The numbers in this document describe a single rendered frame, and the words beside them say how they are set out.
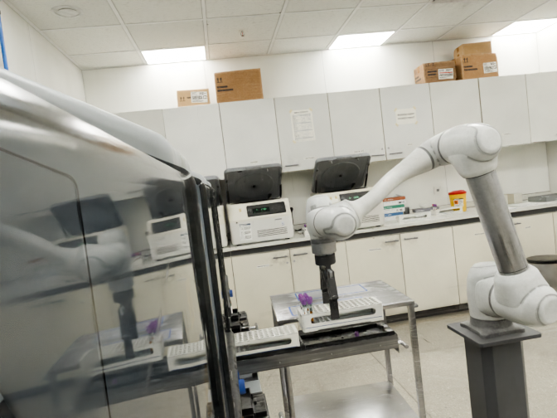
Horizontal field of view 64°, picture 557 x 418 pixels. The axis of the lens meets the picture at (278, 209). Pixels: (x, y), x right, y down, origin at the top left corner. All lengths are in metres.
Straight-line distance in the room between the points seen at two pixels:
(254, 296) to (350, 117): 1.90
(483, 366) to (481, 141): 0.91
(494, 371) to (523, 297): 0.38
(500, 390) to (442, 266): 2.48
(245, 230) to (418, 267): 1.62
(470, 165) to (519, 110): 3.56
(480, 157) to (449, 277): 2.94
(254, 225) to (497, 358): 2.44
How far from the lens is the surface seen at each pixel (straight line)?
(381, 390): 2.52
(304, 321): 1.61
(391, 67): 5.00
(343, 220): 1.38
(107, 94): 4.71
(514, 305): 1.79
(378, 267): 4.17
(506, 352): 2.02
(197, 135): 4.19
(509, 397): 2.09
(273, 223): 3.90
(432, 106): 4.71
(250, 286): 3.95
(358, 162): 4.31
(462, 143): 1.62
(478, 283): 1.94
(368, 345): 1.68
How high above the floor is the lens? 1.38
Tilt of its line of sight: 3 degrees down
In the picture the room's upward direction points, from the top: 7 degrees counter-clockwise
